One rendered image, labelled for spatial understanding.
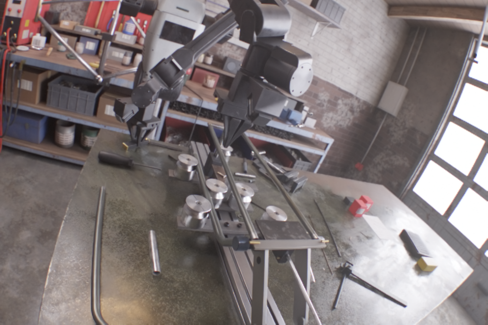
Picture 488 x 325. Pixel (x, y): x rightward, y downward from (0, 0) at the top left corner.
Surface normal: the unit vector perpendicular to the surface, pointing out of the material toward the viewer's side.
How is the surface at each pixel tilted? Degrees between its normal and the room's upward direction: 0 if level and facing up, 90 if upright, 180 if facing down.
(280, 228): 0
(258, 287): 90
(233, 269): 0
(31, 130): 90
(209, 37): 85
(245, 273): 0
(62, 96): 90
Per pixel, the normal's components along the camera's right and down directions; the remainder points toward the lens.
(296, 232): 0.36, -0.87
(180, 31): 0.45, 0.47
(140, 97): 0.14, 0.40
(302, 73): 0.62, 0.51
